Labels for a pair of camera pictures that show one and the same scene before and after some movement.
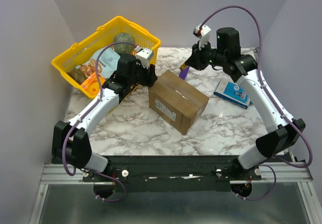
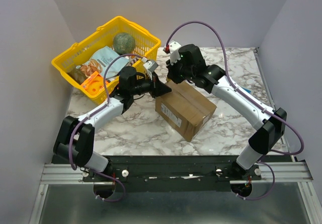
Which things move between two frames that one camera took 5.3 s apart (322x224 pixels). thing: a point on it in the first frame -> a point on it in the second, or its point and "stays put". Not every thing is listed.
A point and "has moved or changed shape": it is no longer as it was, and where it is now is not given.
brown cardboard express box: (177, 100) has moved or changed shape
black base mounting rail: (173, 173) stays put
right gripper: (197, 58) -> (172, 73)
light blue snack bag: (107, 63) stays put
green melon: (124, 48) stays put
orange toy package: (91, 85) stays put
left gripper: (149, 80) -> (157, 88)
